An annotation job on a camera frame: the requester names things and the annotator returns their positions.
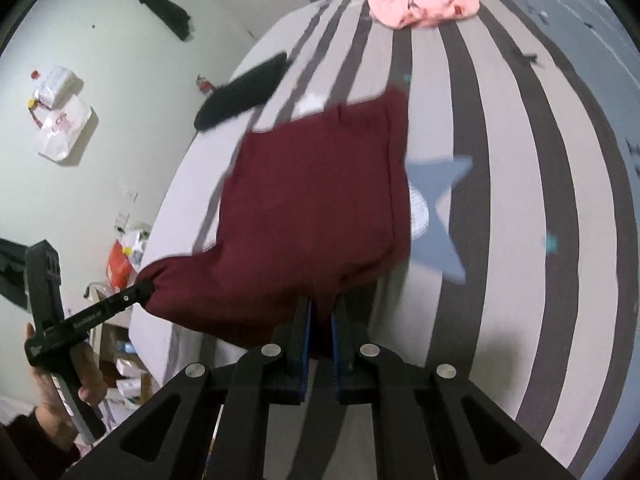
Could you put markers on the person's left forearm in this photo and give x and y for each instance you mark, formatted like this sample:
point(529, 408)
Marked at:
point(30, 452)

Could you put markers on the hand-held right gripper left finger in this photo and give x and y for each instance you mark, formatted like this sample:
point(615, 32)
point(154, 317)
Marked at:
point(306, 345)

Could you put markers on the black folded clothing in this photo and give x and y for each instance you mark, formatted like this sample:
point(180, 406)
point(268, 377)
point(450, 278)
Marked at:
point(240, 92)

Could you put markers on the red fire extinguisher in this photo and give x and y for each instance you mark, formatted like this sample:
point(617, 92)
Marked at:
point(204, 85)

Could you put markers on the orange packet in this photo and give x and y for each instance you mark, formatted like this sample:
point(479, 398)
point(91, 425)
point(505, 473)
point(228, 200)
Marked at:
point(120, 265)

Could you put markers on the striped star-print bed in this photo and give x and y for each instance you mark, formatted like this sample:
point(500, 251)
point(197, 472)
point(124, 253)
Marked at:
point(500, 210)

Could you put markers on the white bag with red print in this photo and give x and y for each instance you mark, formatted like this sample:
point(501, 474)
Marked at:
point(62, 130)

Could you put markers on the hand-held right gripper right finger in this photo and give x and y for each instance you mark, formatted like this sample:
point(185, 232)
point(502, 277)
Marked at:
point(336, 355)

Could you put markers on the person's left hand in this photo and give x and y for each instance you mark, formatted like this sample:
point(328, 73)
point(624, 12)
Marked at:
point(90, 375)

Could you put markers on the black hanging garment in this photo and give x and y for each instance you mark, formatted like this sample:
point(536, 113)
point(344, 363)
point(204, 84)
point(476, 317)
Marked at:
point(165, 7)

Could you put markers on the maroon printed shirt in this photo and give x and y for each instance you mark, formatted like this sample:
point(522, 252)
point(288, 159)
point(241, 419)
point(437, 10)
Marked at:
point(310, 200)

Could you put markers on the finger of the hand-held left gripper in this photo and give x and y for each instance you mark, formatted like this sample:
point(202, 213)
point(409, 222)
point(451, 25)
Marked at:
point(132, 296)

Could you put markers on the clutter of white boxes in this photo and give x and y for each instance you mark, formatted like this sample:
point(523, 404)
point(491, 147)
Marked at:
point(132, 385)

